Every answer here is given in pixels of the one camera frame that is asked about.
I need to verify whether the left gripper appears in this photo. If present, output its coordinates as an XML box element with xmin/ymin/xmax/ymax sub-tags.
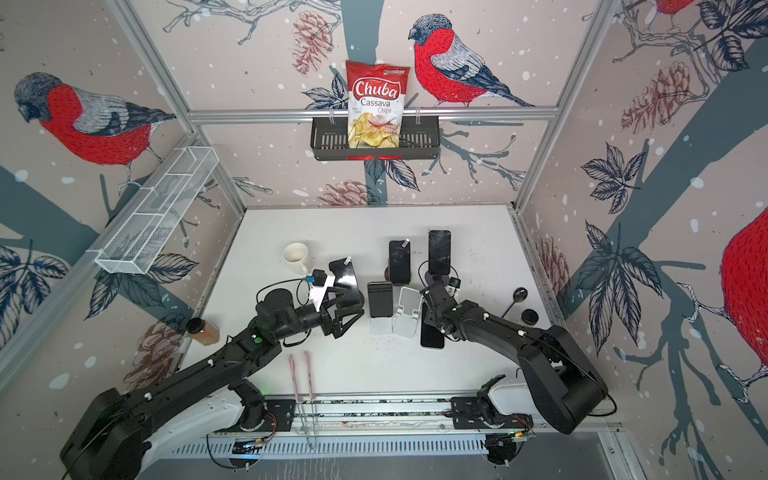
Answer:
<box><xmin>273</xmin><ymin>286</ymin><xmax>363</xmax><ymax>342</ymax></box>

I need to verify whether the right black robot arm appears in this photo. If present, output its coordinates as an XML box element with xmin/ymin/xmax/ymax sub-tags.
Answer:
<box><xmin>421</xmin><ymin>283</ymin><xmax>609</xmax><ymax>434</ymax></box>

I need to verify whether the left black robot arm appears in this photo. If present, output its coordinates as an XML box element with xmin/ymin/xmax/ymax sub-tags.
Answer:
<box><xmin>60</xmin><ymin>259</ymin><xmax>364</xmax><ymax>479</ymax></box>

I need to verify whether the grey round base stand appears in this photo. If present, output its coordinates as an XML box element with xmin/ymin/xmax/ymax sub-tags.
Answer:
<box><xmin>424</xmin><ymin>272</ymin><xmax>450</xmax><ymax>287</ymax></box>

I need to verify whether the large black reflective phone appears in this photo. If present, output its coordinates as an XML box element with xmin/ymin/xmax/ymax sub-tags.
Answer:
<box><xmin>329</xmin><ymin>257</ymin><xmax>364</xmax><ymax>308</ymax></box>

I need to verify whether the tall black phone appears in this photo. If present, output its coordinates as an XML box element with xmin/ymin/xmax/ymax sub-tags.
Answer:
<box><xmin>428</xmin><ymin>230</ymin><xmax>451</xmax><ymax>275</ymax></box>

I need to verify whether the purple-edged black phone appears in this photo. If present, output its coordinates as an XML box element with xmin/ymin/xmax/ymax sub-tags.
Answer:
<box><xmin>388</xmin><ymin>239</ymin><xmax>411</xmax><ymax>285</ymax></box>

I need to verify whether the right pink chopstick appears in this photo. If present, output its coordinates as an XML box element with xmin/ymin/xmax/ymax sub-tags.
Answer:
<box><xmin>303</xmin><ymin>351</ymin><xmax>318</xmax><ymax>451</ymax></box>

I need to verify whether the pink chopstick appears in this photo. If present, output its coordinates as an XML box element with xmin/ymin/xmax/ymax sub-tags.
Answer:
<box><xmin>303</xmin><ymin>351</ymin><xmax>318</xmax><ymax>451</ymax></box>
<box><xmin>289</xmin><ymin>354</ymin><xmax>309</xmax><ymax>441</ymax></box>

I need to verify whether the left pink chopstick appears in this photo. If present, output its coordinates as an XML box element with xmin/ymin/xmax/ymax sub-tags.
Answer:
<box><xmin>289</xmin><ymin>354</ymin><xmax>309</xmax><ymax>441</ymax></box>

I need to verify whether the white ceramic mug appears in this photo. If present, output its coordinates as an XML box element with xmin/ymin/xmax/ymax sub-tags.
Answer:
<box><xmin>282</xmin><ymin>242</ymin><xmax>310</xmax><ymax>276</ymax></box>

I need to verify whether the Chuba cassava chips bag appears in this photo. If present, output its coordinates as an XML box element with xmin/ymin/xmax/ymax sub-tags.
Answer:
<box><xmin>346</xmin><ymin>61</ymin><xmax>410</xmax><ymax>149</ymax></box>

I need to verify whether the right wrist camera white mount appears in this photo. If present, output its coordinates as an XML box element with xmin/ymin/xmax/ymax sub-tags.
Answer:
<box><xmin>447</xmin><ymin>277</ymin><xmax>461</xmax><ymax>291</ymax></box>

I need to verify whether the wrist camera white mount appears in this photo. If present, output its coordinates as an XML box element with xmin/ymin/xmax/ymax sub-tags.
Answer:
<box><xmin>306</xmin><ymin>269</ymin><xmax>335</xmax><ymax>312</ymax></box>
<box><xmin>447</xmin><ymin>277</ymin><xmax>461</xmax><ymax>291</ymax></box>

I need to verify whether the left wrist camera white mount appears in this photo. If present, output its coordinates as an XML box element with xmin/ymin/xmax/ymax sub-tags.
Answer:
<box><xmin>306</xmin><ymin>269</ymin><xmax>335</xmax><ymax>312</ymax></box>

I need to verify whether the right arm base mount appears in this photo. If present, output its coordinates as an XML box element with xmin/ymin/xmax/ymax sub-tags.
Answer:
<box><xmin>443</xmin><ymin>397</ymin><xmax>534</xmax><ymax>431</ymax></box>

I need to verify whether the aluminium front rail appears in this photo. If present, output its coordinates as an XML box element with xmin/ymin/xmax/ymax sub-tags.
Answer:
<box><xmin>128</xmin><ymin>392</ymin><xmax>622</xmax><ymax>434</ymax></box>

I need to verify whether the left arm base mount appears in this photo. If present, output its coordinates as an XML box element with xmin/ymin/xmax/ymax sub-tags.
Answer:
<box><xmin>215</xmin><ymin>397</ymin><xmax>296</xmax><ymax>435</ymax></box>

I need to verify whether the black wire wall basket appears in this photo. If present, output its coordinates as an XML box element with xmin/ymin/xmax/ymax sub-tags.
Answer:
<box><xmin>310</xmin><ymin>116</ymin><xmax>441</xmax><ymax>161</ymax></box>

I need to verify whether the white wire mesh shelf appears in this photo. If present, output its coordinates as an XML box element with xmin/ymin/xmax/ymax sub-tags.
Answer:
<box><xmin>95</xmin><ymin>146</ymin><xmax>219</xmax><ymax>274</ymax></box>

